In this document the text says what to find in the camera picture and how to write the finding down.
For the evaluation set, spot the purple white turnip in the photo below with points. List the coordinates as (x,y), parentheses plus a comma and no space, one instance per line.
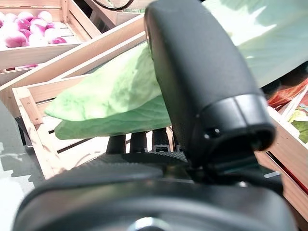
(51,34)
(59,41)
(25,16)
(45,16)
(22,24)
(38,29)
(25,32)
(15,39)
(36,40)
(10,18)
(1,21)

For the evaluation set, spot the brown wooden box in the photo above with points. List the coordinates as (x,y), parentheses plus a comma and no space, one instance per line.
(108,16)

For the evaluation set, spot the napa cabbage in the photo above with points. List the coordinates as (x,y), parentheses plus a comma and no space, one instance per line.
(108,96)

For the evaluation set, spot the wooden slatted crate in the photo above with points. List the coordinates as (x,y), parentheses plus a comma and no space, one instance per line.
(288,156)
(31,113)
(36,55)

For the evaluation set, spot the wooden display shelf frame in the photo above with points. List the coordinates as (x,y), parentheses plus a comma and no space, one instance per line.
(72,55)

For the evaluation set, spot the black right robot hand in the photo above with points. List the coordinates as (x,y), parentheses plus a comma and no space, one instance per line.
(204,72)

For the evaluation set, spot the red orange carrot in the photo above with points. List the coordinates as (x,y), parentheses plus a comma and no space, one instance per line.
(288,93)

